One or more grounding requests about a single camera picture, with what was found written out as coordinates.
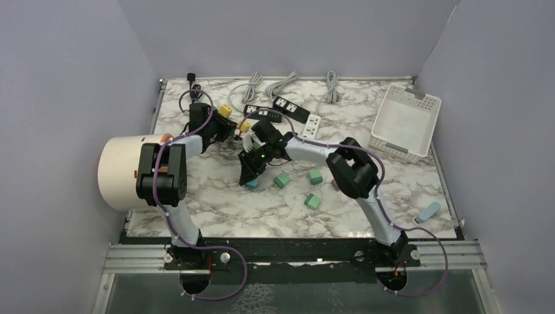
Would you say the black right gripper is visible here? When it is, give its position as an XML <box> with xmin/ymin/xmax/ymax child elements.
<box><xmin>238</xmin><ymin>143</ymin><xmax>274</xmax><ymax>186</ymax></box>

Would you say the yellow charger plug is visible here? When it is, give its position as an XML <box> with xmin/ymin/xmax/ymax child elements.
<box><xmin>218</xmin><ymin>103</ymin><xmax>233</xmax><ymax>119</ymax></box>
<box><xmin>238</xmin><ymin>120</ymin><xmax>251</xmax><ymax>133</ymax></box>

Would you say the teal blue charger plug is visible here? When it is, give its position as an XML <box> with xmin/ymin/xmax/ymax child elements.
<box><xmin>245</xmin><ymin>179</ymin><xmax>259</xmax><ymax>189</ymax></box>

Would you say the green USB charger plug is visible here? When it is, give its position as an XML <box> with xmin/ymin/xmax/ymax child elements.
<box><xmin>274</xmin><ymin>172</ymin><xmax>291</xmax><ymax>189</ymax></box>

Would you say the black power strip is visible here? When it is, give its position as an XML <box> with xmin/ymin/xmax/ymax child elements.
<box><xmin>243</xmin><ymin>105</ymin><xmax>282</xmax><ymax>123</ymax></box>
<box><xmin>272</xmin><ymin>96</ymin><xmax>310</xmax><ymax>124</ymax></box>

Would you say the light green charger plug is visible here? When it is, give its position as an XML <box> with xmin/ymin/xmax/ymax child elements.
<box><xmin>304</xmin><ymin>193</ymin><xmax>321</xmax><ymax>210</ymax></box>

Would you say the white power strip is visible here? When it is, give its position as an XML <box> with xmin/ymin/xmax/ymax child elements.
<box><xmin>301</xmin><ymin>114</ymin><xmax>321</xmax><ymax>139</ymax></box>

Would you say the green power strip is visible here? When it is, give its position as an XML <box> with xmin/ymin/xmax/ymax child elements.
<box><xmin>234</xmin><ymin>131</ymin><xmax>261</xmax><ymax>152</ymax></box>

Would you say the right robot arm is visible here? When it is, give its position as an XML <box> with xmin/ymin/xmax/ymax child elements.
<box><xmin>238</xmin><ymin>120</ymin><xmax>408</xmax><ymax>266</ymax></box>

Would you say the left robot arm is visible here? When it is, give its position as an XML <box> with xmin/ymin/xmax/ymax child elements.
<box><xmin>135</xmin><ymin>103</ymin><xmax>237</xmax><ymax>269</ymax></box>

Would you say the light blue charger plug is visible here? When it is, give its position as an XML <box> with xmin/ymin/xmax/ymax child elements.
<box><xmin>413</xmin><ymin>201</ymin><xmax>441</xmax><ymax>224</ymax></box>

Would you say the cream cylindrical drum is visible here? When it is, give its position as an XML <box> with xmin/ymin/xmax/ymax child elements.
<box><xmin>98</xmin><ymin>133</ymin><xmax>173</xmax><ymax>212</ymax></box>

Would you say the white plastic basket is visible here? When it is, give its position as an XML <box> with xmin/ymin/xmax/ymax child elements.
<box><xmin>370</xmin><ymin>84</ymin><xmax>442</xmax><ymax>164</ymax></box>

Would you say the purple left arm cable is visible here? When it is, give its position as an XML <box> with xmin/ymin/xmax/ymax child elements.
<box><xmin>152</xmin><ymin>88</ymin><xmax>249</xmax><ymax>303</ymax></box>

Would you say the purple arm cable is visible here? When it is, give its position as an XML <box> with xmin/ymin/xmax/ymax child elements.
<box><xmin>237</xmin><ymin>108</ymin><xmax>450</xmax><ymax>300</ymax></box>
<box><xmin>152</xmin><ymin>88</ymin><xmax>249</xmax><ymax>303</ymax></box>

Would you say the black power cord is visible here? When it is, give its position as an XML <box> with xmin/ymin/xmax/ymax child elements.
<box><xmin>186</xmin><ymin>73</ymin><xmax>202</xmax><ymax>103</ymax></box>

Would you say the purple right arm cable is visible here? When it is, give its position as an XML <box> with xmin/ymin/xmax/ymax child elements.
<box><xmin>237</xmin><ymin>108</ymin><xmax>450</xmax><ymax>300</ymax></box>

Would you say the grey coiled cable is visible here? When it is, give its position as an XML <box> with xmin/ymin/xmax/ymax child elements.
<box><xmin>264</xmin><ymin>71</ymin><xmax>301</xmax><ymax>105</ymax></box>
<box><xmin>227</xmin><ymin>71</ymin><xmax>264</xmax><ymax>114</ymax></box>

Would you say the grey power strip cable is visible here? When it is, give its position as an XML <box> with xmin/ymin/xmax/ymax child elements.
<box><xmin>314</xmin><ymin>71</ymin><xmax>340</xmax><ymax>114</ymax></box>

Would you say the aluminium front rail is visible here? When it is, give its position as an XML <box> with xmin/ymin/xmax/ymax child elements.
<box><xmin>103</xmin><ymin>238</ymin><xmax>488</xmax><ymax>275</ymax></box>

